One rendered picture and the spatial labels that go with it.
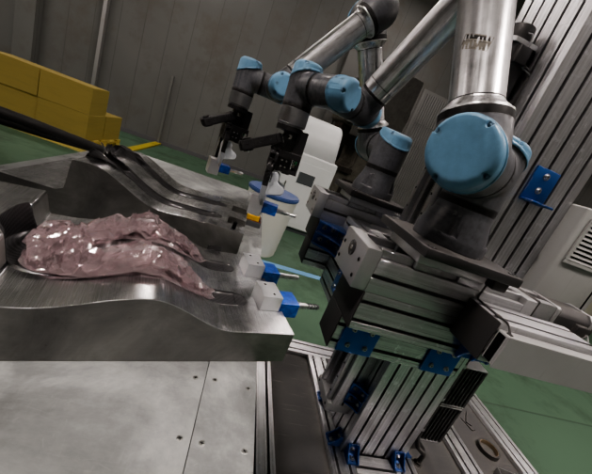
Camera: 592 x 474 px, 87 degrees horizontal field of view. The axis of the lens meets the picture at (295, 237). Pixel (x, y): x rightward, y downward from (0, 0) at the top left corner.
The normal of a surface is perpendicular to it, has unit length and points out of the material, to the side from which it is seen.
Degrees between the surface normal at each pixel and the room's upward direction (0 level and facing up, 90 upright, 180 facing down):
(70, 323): 90
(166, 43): 90
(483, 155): 97
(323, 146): 71
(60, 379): 0
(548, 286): 90
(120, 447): 0
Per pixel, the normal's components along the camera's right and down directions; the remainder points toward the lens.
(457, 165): -0.66, 0.12
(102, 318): 0.36, 0.42
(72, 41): 0.11, 0.35
